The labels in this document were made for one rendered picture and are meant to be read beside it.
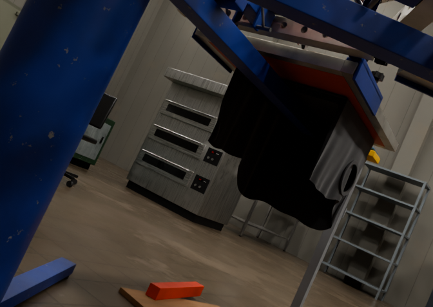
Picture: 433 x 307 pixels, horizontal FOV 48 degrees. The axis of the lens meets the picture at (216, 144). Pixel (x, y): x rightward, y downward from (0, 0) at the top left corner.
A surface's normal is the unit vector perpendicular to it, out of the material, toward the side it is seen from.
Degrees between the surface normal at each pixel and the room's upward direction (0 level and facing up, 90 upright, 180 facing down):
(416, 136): 90
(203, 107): 90
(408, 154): 90
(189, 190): 90
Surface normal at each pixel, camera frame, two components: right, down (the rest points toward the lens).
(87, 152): 0.77, 0.31
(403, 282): -0.50, -0.30
